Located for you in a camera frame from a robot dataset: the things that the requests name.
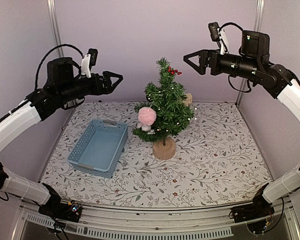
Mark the red berry sprig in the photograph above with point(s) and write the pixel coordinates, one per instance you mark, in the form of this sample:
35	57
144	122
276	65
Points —
173	71

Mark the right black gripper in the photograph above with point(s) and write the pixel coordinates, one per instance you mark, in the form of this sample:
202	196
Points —
213	53

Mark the white cotton boll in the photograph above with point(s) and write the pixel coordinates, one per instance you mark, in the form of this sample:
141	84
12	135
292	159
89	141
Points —
144	127

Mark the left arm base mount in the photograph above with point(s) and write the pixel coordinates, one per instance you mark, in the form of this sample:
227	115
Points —
55	209

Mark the wooden tree base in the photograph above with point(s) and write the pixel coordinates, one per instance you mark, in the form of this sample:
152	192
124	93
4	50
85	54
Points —
164	150

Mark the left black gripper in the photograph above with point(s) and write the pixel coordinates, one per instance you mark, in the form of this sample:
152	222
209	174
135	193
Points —
98	89

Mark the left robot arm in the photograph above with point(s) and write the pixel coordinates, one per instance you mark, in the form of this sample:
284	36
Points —
66	81

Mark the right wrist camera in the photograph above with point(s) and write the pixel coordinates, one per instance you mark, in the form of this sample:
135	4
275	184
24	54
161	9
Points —
213	28

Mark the floral table mat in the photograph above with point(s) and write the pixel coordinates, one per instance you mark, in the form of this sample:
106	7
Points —
217	162

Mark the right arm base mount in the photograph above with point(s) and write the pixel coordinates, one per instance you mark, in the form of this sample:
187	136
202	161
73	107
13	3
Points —
259	208

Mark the pink pompom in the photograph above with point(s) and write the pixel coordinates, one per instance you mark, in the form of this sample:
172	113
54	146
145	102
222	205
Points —
147	116

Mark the right aluminium frame post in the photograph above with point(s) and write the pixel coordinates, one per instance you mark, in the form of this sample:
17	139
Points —
256	27

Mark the left aluminium frame post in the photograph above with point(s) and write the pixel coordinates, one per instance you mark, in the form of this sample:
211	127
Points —
52	13

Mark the aluminium frame post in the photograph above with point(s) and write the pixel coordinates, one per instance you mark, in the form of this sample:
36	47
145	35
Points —
52	13
256	27

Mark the white battery box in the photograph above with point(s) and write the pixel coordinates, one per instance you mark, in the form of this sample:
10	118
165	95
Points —
151	132

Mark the beige burlap bow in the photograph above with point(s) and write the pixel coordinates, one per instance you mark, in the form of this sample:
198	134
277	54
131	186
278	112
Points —
186	99

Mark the small green christmas tree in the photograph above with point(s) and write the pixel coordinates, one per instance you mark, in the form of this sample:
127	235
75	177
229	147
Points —
165	98

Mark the front aluminium rail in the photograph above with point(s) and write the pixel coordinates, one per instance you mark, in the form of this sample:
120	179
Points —
105	222

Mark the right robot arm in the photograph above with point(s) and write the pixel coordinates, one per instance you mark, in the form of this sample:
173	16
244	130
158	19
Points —
253	63

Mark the light blue plastic basket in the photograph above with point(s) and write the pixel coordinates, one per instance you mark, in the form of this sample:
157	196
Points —
99	148

